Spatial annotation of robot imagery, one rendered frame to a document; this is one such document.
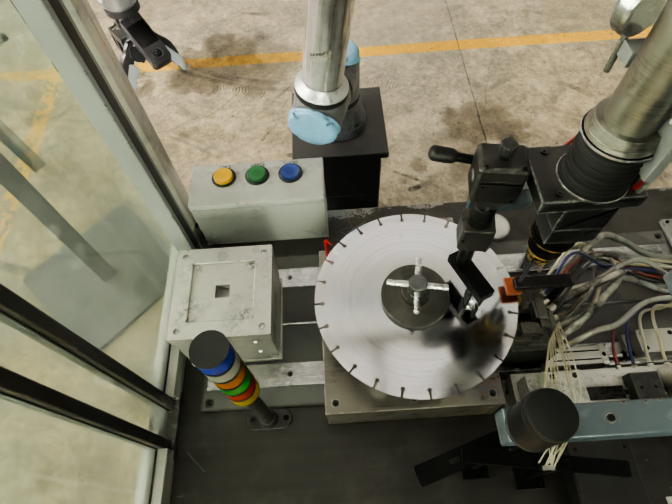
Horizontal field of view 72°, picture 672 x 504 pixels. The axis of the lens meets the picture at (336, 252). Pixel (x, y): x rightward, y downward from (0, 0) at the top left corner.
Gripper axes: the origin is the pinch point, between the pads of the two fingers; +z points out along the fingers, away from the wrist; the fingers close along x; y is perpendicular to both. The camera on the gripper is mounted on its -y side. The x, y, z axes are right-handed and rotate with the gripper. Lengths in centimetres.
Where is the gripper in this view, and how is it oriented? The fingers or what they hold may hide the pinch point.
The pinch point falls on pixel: (161, 87)
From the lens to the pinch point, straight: 124.8
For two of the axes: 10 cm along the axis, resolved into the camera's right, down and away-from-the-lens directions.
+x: -7.4, 6.0, -3.1
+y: -6.7, -6.3, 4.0
